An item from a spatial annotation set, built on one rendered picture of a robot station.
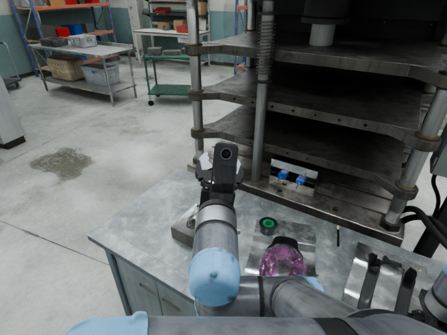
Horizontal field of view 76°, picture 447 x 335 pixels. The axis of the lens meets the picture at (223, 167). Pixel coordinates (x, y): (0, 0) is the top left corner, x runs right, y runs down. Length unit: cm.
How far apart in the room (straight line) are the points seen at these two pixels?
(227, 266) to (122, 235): 109
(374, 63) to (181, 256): 117
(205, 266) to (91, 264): 213
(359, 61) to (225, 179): 102
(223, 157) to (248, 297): 25
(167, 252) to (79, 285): 119
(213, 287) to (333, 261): 99
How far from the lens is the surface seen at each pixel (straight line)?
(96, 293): 233
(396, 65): 142
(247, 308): 52
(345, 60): 144
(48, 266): 265
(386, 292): 122
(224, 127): 183
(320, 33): 169
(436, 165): 159
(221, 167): 53
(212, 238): 45
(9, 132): 461
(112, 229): 152
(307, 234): 129
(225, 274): 42
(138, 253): 137
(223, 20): 793
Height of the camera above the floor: 180
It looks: 33 degrees down
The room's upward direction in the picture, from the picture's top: straight up
